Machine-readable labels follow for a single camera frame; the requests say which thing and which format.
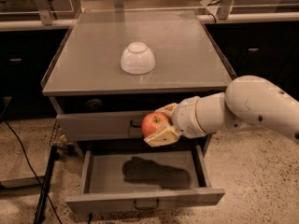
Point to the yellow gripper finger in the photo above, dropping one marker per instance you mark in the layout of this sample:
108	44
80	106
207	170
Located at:
168	110
165	135

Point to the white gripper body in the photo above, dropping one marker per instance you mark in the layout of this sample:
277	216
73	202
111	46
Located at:
186	118

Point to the red apple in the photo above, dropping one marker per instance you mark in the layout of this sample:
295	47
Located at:
152	122

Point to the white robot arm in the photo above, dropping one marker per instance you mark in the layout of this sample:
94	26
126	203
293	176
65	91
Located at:
249	102

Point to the grey open middle drawer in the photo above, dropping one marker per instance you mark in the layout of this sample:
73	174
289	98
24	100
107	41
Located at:
112	179

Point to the grey drawer cabinet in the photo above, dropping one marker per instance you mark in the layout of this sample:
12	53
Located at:
114	68

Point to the dark round object in drawer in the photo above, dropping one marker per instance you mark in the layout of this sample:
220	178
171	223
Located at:
93	105

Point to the grey top drawer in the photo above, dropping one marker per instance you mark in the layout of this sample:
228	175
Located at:
100	126

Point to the white upturned bowl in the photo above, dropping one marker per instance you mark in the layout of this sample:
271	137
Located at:
137	59

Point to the long white counter ledge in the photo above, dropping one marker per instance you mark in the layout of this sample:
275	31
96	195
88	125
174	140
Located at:
205	19

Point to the black top drawer handle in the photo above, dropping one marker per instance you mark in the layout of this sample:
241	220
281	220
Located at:
135	123

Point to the black drawer handle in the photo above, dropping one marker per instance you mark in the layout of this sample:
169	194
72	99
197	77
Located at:
135	123
146	205

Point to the black middle drawer handle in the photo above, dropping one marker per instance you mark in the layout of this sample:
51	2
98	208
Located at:
146	205

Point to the grey metal frame post right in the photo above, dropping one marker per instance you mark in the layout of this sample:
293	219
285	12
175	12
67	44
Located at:
225	0

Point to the grey metal frame post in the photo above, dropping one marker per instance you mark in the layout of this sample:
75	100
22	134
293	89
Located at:
44	12
225	0

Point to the black floor rail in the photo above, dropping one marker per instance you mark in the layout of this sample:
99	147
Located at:
45	186

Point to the grey metal frame post left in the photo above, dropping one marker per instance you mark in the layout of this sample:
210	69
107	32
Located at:
44	12

